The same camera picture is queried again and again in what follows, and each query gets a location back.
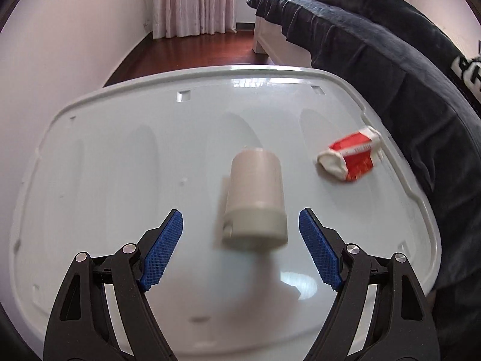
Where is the white bed frame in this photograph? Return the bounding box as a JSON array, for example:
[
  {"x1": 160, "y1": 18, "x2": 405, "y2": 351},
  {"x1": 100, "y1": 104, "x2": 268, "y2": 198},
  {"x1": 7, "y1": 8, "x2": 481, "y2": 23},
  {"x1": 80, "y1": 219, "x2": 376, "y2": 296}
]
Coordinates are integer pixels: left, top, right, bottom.
[{"x1": 252, "y1": 16, "x2": 311, "y2": 68}]

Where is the dark blue bed duvet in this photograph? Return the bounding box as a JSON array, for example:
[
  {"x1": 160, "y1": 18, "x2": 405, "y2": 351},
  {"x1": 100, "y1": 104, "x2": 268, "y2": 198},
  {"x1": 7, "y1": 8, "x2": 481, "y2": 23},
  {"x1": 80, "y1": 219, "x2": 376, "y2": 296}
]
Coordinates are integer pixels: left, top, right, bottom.
[{"x1": 248, "y1": 0, "x2": 480, "y2": 360}]

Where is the red white crumpled wrapper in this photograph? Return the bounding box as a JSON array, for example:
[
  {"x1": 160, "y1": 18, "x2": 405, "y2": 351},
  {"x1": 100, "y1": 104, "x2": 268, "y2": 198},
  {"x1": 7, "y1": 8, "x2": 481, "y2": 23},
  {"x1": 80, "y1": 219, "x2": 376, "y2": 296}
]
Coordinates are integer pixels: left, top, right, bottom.
[{"x1": 316, "y1": 126, "x2": 381, "y2": 182}]

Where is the beige plastic cup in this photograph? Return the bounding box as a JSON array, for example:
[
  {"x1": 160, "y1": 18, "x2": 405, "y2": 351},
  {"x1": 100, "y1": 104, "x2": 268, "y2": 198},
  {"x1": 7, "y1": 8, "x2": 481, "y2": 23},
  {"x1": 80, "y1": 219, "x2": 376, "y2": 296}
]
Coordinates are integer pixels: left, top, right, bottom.
[{"x1": 222, "y1": 147, "x2": 288, "y2": 252}]

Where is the grey plastic bin lid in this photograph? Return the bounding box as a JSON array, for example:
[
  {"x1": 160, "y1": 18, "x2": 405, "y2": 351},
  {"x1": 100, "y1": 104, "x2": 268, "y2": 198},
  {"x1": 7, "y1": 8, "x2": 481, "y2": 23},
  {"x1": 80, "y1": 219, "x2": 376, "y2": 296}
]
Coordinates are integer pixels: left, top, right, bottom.
[{"x1": 7, "y1": 65, "x2": 441, "y2": 360}]

